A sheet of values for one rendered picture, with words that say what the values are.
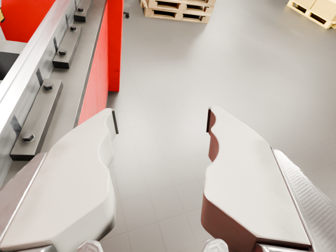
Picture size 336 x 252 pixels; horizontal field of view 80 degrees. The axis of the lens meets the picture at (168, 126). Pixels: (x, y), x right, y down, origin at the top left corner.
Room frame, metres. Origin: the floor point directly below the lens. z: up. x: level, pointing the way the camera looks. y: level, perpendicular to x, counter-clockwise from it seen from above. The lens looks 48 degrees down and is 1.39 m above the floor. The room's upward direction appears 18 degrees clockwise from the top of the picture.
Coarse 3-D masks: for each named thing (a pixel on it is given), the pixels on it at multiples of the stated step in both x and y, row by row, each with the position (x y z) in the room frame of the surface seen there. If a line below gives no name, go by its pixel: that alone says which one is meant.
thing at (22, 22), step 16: (16, 0) 1.25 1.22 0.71; (32, 0) 1.28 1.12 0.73; (48, 0) 1.32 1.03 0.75; (112, 0) 1.46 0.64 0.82; (16, 16) 1.24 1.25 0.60; (32, 16) 1.28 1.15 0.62; (112, 16) 1.46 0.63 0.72; (16, 32) 1.23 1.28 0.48; (32, 32) 1.27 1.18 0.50; (112, 32) 1.46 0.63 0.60; (112, 48) 1.46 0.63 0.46; (112, 64) 1.46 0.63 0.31; (112, 80) 1.46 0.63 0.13
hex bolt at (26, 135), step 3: (24, 132) 0.25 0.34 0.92; (27, 132) 0.25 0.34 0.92; (30, 132) 0.25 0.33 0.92; (21, 135) 0.24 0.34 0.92; (24, 135) 0.24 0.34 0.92; (27, 135) 0.24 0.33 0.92; (30, 135) 0.24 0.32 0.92; (33, 135) 0.25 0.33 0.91; (24, 138) 0.23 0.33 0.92; (27, 138) 0.24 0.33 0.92; (30, 138) 0.24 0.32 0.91; (33, 138) 0.25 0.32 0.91; (24, 141) 0.23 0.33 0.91; (27, 141) 0.23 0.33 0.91; (30, 141) 0.24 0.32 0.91
